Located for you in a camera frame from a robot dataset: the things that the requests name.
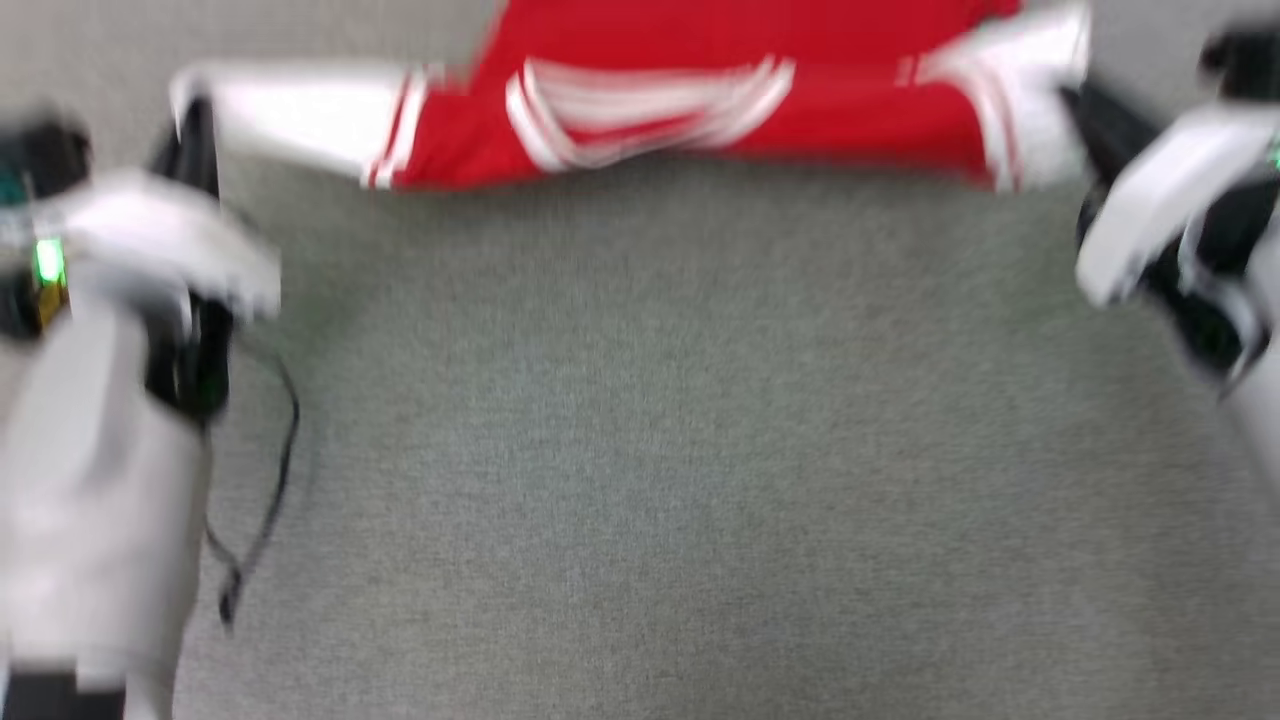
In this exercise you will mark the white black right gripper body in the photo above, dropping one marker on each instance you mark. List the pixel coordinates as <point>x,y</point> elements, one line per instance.
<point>1170,190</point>

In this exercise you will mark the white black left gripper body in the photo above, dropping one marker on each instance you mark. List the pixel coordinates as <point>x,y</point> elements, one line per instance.
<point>170,240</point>

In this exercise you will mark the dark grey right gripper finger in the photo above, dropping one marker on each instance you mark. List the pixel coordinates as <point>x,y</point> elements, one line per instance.
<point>1110,130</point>

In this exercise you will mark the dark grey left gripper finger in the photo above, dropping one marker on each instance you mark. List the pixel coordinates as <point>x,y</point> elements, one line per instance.
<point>195,145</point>

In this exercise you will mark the red shirt with white sleeves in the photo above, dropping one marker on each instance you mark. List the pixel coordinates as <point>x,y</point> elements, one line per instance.
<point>700,40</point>

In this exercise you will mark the grey fabric sofa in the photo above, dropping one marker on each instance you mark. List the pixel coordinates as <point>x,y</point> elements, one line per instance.
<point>650,450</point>

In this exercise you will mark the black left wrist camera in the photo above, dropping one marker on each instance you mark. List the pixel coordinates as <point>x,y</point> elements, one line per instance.
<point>45,150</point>

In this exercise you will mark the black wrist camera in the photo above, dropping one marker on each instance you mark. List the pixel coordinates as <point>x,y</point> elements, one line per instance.
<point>1245,60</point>
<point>45,150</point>

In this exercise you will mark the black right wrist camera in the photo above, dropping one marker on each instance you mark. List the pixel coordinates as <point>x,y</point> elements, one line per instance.
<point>1245,60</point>

